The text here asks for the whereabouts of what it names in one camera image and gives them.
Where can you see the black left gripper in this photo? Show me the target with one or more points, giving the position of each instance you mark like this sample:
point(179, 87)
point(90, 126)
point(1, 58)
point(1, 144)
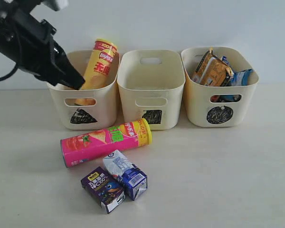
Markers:
point(30, 44)

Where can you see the yellow chips can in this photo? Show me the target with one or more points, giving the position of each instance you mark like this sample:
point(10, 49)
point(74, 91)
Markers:
point(99, 64)

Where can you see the pink chips can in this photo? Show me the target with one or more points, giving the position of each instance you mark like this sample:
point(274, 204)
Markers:
point(100, 143)

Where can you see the orange instant noodle packet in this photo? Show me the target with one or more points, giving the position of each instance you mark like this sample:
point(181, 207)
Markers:
point(212, 71)

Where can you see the blue instant noodle packet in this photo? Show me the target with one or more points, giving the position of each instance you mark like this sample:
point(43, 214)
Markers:
point(239, 78)

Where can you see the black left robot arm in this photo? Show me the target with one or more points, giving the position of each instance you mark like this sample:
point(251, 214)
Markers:
point(30, 43)

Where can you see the cream bin with triangle mark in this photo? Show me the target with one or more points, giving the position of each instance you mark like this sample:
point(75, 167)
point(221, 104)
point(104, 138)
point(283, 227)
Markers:
point(100, 115)

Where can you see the cream bin with square mark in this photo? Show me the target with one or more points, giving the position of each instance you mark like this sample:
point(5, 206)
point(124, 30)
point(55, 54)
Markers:
point(151, 85)

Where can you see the purple juice carton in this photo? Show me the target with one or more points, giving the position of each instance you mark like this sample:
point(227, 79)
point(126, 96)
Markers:
point(104, 189)

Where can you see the white blue milk carton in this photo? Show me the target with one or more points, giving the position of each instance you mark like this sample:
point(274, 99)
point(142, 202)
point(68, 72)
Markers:
point(126, 173)

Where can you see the cream bin with circle mark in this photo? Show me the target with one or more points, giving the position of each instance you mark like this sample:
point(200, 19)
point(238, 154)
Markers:
point(199, 108)

